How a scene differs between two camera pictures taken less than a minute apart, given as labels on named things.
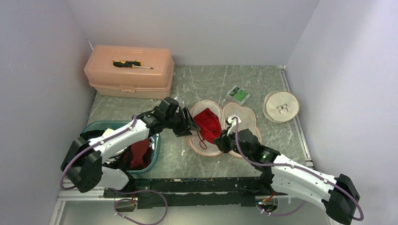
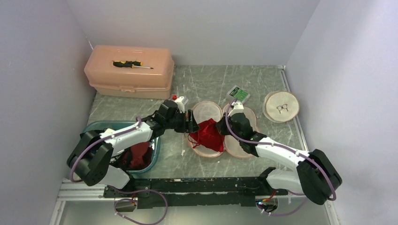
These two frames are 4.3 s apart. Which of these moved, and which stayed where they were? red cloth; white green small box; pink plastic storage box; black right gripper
Moved: black right gripper
Stayed: white green small box; pink plastic storage box; red cloth
